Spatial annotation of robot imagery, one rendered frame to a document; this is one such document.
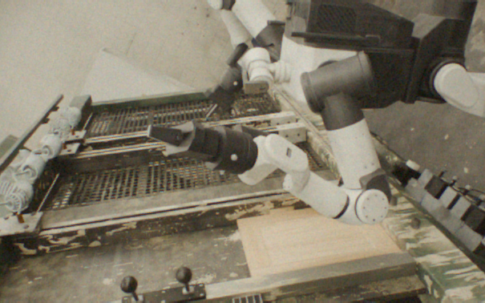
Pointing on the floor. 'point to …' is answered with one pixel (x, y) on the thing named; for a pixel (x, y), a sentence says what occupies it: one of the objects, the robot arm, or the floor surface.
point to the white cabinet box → (125, 78)
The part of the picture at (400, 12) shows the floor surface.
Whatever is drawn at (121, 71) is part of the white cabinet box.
